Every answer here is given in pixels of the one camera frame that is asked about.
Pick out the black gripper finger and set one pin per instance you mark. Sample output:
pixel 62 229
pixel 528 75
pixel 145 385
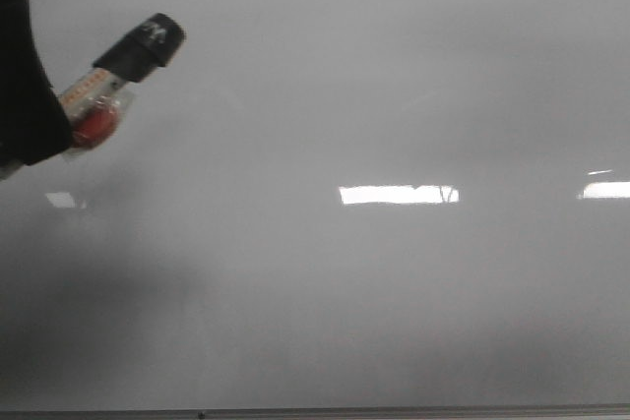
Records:
pixel 34 126

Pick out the black whiteboard marker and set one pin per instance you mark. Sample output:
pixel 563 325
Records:
pixel 98 102

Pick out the white whiteboard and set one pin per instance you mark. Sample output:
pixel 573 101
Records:
pixel 330 203

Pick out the grey aluminium whiteboard frame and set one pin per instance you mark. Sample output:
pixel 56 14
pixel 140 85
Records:
pixel 568 411

